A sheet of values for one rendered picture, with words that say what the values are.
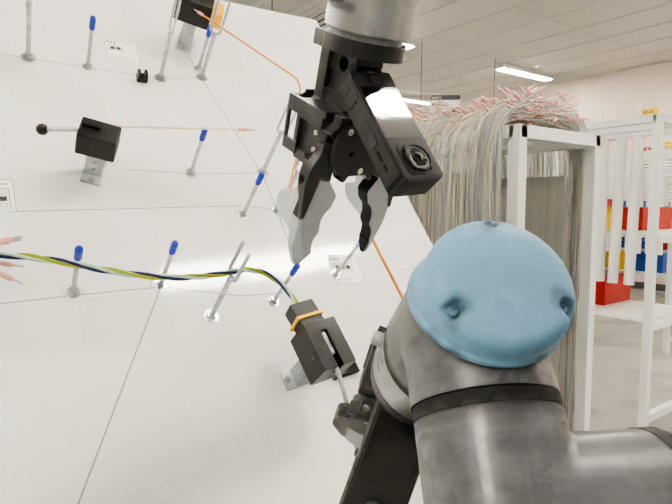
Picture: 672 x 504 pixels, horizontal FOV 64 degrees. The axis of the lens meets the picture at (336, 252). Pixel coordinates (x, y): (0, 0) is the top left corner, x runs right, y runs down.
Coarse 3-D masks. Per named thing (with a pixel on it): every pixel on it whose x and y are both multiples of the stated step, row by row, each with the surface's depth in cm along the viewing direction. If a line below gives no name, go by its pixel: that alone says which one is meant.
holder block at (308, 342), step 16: (320, 320) 59; (304, 336) 58; (320, 336) 58; (336, 336) 59; (304, 352) 59; (320, 352) 57; (336, 352) 58; (352, 352) 59; (304, 368) 59; (320, 368) 57
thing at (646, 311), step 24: (624, 120) 287; (648, 120) 277; (648, 216) 280; (648, 240) 280; (648, 264) 281; (648, 288) 281; (600, 312) 305; (624, 312) 304; (648, 312) 282; (648, 336) 283; (648, 360) 283; (648, 384) 285; (648, 408) 287
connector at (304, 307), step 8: (296, 304) 61; (304, 304) 61; (312, 304) 62; (288, 312) 61; (296, 312) 60; (304, 312) 61; (288, 320) 61; (304, 320) 60; (312, 320) 60; (296, 328) 60
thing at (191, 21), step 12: (192, 0) 85; (204, 0) 87; (180, 12) 86; (192, 12) 86; (204, 12) 87; (192, 24) 88; (204, 24) 88; (180, 36) 91; (192, 36) 91; (180, 48) 91
